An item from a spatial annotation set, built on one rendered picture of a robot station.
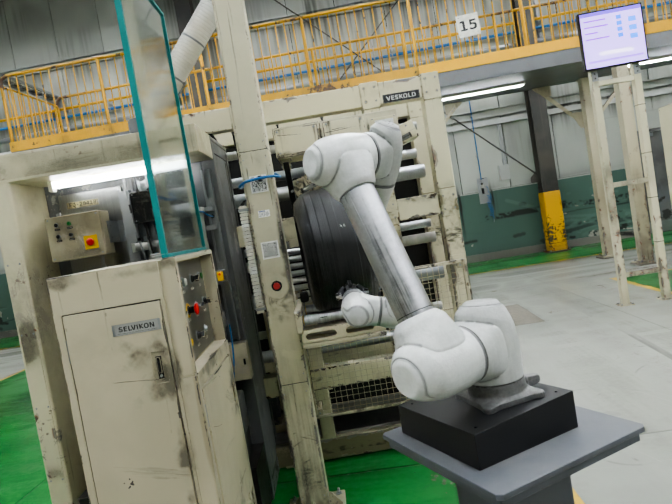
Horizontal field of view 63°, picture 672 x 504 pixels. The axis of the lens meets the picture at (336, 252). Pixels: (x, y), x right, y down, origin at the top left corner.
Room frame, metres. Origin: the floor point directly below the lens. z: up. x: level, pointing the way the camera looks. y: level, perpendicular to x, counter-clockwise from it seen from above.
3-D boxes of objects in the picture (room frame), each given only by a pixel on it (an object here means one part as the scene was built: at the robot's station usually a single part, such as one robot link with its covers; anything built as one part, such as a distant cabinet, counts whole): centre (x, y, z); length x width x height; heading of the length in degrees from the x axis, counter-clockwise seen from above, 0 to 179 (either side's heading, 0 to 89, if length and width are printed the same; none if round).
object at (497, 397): (1.49, -0.39, 0.77); 0.22 x 0.18 x 0.06; 106
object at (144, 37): (1.95, 0.52, 1.75); 0.55 x 0.02 x 0.95; 1
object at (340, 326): (2.34, 0.02, 0.84); 0.36 x 0.09 x 0.06; 91
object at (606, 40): (5.35, -2.96, 2.60); 0.60 x 0.05 x 0.55; 86
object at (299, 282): (2.85, 0.25, 1.05); 0.20 x 0.15 x 0.30; 91
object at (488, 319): (1.48, -0.36, 0.91); 0.18 x 0.16 x 0.22; 126
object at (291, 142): (2.77, -0.10, 1.71); 0.61 x 0.25 x 0.15; 91
